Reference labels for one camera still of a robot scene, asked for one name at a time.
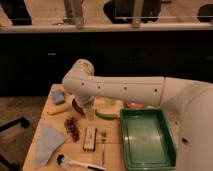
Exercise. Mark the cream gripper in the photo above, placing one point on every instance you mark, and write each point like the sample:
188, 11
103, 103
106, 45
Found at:
89, 111

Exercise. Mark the yellow banana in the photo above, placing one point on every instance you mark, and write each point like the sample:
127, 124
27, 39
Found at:
58, 109

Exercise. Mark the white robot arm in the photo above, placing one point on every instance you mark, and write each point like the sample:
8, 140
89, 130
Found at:
192, 99

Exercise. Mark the green translucent cup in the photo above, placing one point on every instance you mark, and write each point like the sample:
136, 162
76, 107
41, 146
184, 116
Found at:
111, 101

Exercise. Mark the dark maroon bowl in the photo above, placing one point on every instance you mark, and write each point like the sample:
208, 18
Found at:
77, 108

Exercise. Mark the brown grape bunch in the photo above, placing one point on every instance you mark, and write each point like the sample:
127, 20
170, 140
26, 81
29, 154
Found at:
71, 127

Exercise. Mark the black white eraser block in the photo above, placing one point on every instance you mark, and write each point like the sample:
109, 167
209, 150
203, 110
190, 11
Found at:
89, 139

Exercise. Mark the silver fork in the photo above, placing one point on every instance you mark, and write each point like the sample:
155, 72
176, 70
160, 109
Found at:
103, 141

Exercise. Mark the blue sponge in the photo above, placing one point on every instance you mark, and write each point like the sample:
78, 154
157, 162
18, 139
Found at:
58, 97

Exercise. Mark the orange bowl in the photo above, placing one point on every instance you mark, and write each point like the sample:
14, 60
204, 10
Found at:
133, 105

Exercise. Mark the light blue cloth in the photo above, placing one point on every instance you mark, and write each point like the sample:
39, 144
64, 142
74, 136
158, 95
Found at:
49, 140

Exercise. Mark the green plastic tray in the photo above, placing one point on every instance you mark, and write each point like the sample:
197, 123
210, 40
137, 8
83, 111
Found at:
147, 140

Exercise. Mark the white handled dish brush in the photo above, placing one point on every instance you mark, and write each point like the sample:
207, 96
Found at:
66, 162

